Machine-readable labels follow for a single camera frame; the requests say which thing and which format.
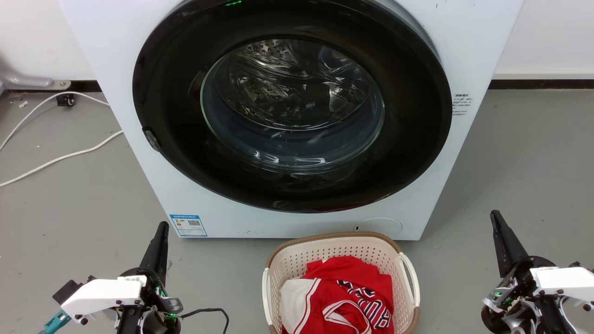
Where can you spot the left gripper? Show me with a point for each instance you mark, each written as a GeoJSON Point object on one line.
{"type": "Point", "coordinates": [158, 304]}

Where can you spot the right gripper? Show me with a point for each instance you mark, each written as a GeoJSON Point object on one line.
{"type": "Point", "coordinates": [519, 301]}

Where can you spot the beige plastic laundry basket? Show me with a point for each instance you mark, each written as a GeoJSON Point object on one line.
{"type": "Point", "coordinates": [290, 260]}

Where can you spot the blue energy label sticker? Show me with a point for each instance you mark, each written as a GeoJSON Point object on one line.
{"type": "Point", "coordinates": [188, 225]}

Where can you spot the round white filter cover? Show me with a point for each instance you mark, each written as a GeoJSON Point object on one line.
{"type": "Point", "coordinates": [378, 227]}

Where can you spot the small text label sticker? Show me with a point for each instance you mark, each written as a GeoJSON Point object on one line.
{"type": "Point", "coordinates": [461, 104]}

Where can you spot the black round washer door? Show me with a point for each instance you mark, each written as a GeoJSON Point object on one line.
{"type": "Point", "coordinates": [176, 93]}

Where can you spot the red and white jersey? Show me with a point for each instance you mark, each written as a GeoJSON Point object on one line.
{"type": "Point", "coordinates": [343, 287]}

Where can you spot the small black caster wheel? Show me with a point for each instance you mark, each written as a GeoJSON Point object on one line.
{"type": "Point", "coordinates": [67, 99]}

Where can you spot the white front-load washing machine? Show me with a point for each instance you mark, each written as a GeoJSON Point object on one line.
{"type": "Point", "coordinates": [109, 46]}

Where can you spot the steel washer drum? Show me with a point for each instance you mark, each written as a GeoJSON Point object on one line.
{"type": "Point", "coordinates": [278, 60]}

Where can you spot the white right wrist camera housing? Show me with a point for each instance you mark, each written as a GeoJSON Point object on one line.
{"type": "Point", "coordinates": [566, 280]}

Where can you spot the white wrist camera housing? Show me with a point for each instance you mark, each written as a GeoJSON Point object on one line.
{"type": "Point", "coordinates": [100, 294]}
{"type": "Point", "coordinates": [566, 280]}

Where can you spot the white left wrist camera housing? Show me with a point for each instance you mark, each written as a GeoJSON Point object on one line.
{"type": "Point", "coordinates": [100, 294]}

